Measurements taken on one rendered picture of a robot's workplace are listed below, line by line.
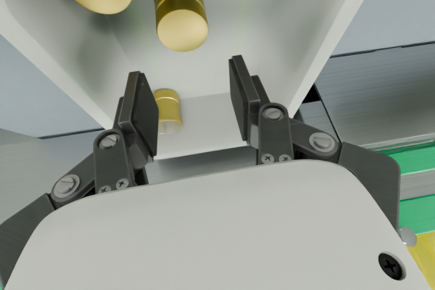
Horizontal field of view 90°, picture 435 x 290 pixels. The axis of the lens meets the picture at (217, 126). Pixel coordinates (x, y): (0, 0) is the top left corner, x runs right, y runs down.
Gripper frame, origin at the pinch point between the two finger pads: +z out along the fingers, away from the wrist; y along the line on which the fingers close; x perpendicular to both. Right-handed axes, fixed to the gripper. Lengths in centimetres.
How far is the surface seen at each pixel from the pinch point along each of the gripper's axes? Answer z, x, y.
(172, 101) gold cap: 10.9, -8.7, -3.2
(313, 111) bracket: 7.1, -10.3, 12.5
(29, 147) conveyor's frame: 15.0, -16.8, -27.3
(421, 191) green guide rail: -1.9, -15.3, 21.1
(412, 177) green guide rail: -0.4, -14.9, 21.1
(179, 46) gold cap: 5.7, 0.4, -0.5
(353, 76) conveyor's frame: 11.0, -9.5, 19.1
